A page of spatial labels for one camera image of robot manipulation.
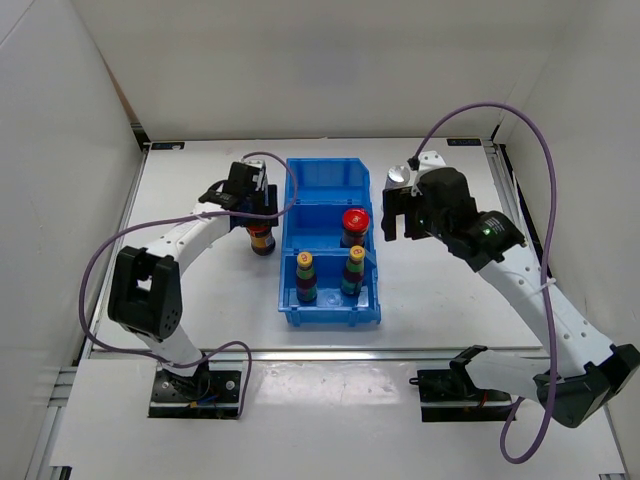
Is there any yellow-capped sauce bottle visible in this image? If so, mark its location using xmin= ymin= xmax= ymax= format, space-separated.
xmin=296 ymin=251 xmax=317 ymax=303
xmin=341 ymin=245 xmax=366 ymax=296

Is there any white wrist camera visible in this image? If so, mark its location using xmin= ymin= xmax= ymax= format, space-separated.
xmin=407 ymin=150 xmax=447 ymax=175
xmin=242 ymin=158 xmax=267 ymax=191

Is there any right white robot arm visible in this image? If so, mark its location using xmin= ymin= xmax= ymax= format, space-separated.
xmin=381 ymin=167 xmax=639 ymax=428

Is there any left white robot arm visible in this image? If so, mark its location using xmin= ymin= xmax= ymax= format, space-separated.
xmin=107 ymin=158 xmax=278 ymax=400

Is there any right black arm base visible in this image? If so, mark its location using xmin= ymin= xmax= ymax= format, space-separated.
xmin=409 ymin=345 xmax=513 ymax=423

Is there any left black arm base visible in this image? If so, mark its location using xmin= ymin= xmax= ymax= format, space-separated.
xmin=147 ymin=361 xmax=253 ymax=420

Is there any blue three-compartment plastic bin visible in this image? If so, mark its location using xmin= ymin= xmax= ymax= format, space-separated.
xmin=278 ymin=158 xmax=381 ymax=327

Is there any red-lidded sauce jar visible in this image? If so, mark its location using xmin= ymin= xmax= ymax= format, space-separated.
xmin=246 ymin=226 xmax=275 ymax=256
xmin=341 ymin=208 xmax=370 ymax=248

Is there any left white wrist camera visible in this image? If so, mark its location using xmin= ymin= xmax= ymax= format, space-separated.
xmin=242 ymin=158 xmax=267 ymax=191

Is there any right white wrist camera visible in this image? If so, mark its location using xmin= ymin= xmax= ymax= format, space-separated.
xmin=407 ymin=150 xmax=447 ymax=175

